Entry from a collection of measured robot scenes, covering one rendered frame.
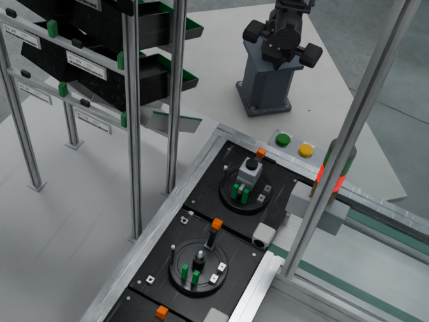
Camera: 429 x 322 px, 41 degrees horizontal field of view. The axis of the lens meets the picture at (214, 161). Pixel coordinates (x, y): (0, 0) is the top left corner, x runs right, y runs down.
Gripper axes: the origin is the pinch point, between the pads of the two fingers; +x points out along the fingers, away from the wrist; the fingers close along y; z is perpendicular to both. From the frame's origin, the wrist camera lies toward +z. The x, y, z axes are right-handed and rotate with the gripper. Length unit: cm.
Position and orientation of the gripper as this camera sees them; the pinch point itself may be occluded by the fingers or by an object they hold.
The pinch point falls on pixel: (278, 59)
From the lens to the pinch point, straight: 142.1
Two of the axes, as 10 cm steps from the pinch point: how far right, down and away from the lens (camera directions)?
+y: 8.8, 4.3, -2.1
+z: -4.7, 6.8, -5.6
